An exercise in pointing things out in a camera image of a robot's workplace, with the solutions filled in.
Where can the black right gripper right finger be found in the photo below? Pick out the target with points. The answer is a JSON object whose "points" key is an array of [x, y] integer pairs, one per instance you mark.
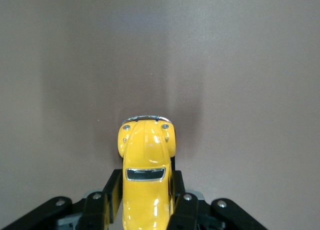
{"points": [[190, 215]]}

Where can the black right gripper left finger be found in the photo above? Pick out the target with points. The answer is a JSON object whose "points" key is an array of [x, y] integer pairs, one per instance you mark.
{"points": [[95, 212]]}

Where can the yellow beetle toy car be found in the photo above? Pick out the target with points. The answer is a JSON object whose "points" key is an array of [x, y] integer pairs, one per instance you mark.
{"points": [[145, 152]]}

